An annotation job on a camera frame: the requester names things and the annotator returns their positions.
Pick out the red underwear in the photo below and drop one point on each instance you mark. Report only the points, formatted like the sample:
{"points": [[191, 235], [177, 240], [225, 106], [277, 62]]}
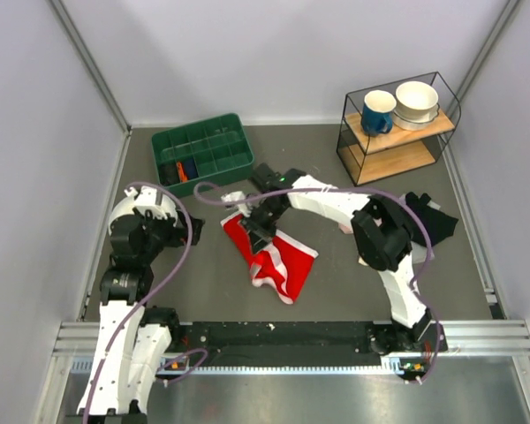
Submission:
{"points": [[283, 264]]}

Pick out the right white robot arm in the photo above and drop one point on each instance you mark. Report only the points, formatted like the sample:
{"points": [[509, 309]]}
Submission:
{"points": [[382, 227]]}

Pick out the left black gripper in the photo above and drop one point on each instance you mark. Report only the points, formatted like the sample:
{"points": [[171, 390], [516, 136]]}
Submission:
{"points": [[177, 235]]}

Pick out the green compartment tray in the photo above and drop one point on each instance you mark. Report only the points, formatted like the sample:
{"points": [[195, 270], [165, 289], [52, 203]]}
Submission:
{"points": [[218, 145]]}

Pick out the black wire wooden shelf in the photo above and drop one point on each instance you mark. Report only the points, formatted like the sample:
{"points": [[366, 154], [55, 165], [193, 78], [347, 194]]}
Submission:
{"points": [[371, 158]]}

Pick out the orange item in tray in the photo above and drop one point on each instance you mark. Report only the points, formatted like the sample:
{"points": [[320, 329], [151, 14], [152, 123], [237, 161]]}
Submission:
{"points": [[182, 176]]}

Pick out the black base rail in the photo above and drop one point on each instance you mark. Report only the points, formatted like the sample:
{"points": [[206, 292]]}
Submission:
{"points": [[282, 342]]}

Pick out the pink beige garment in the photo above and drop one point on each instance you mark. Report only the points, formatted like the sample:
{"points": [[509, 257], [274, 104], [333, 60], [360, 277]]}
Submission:
{"points": [[348, 231]]}

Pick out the aluminium frame rail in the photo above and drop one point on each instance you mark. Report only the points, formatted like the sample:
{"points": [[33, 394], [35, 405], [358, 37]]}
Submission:
{"points": [[489, 338]]}

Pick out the white paper plate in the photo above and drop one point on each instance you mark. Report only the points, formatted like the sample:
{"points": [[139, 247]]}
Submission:
{"points": [[123, 219]]}

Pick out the blue item in tray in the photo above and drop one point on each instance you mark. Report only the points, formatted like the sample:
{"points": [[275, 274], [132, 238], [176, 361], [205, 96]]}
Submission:
{"points": [[189, 168]]}

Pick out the black garment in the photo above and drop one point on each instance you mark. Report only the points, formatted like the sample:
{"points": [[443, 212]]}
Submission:
{"points": [[447, 224]]}

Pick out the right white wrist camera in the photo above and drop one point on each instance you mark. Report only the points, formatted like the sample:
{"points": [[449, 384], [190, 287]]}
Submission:
{"points": [[234, 199]]}

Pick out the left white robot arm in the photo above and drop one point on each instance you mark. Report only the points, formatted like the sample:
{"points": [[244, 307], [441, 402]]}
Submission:
{"points": [[132, 337]]}

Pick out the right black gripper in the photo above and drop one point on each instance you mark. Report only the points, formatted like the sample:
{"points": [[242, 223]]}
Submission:
{"points": [[259, 239]]}

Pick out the black item in tray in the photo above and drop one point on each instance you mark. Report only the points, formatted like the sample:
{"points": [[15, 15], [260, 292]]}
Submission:
{"points": [[168, 174]]}

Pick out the grey garment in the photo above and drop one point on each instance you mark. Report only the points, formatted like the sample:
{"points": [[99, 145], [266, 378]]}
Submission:
{"points": [[419, 254]]}

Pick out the blue mug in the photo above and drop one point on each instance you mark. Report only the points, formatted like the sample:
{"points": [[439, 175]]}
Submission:
{"points": [[376, 113]]}

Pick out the white plate under bowl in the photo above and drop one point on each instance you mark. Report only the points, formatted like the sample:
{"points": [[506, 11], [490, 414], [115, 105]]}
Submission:
{"points": [[414, 124]]}

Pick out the cream bowl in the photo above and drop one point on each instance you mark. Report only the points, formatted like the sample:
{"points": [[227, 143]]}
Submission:
{"points": [[416, 101]]}

